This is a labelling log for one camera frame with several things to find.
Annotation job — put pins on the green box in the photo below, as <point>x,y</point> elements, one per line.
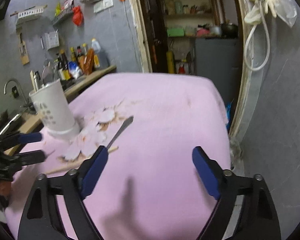
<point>175,32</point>

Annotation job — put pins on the red plastic bag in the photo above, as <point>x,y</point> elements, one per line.
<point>77,17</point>

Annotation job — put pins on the orange spice packet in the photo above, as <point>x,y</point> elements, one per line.
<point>89,62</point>

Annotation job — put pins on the white wall socket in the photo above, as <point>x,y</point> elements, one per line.
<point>102,5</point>

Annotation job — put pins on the large oil jug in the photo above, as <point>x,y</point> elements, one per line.
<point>100,58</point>

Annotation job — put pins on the wooden cutting board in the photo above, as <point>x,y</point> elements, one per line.
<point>23,50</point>

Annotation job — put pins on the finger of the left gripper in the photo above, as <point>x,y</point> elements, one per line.
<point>17,161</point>
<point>16,138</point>

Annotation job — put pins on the wooden chopstick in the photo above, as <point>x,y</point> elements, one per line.
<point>67,167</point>
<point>32,80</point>

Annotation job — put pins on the white grater box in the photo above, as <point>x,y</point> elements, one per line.
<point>52,40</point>

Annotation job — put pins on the steel faucet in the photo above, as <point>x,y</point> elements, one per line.
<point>16,90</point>

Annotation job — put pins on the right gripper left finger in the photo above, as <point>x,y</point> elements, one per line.
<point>41,218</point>

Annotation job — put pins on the black pot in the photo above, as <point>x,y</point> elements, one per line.
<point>229,30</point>

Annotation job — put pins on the yellow gas cylinder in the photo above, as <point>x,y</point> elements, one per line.
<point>170,62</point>

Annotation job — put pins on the blue white salt bag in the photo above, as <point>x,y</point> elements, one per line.
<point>75,70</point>

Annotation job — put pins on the clear mesh bag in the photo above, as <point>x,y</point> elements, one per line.
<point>286,10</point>

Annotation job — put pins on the steel butter knife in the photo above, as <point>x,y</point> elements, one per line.
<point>124,125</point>

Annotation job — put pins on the white wall rack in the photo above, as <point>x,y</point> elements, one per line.
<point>29,14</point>

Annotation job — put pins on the cream rubber gloves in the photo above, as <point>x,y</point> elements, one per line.
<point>261,7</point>

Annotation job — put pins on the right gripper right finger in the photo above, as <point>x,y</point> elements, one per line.
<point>258,217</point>

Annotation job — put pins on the grey cabinet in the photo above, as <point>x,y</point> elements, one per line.
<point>219,59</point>

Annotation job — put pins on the white plastic utensil holder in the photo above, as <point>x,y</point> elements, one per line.
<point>53,110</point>

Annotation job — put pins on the left hand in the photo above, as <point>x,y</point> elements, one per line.
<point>5,188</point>

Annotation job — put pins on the dark soy sauce bottle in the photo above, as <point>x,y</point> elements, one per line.
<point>65,67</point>

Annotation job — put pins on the grey wire shelf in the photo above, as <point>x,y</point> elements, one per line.
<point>66,13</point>

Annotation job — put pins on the pink table cloth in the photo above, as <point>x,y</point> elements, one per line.
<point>150,188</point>

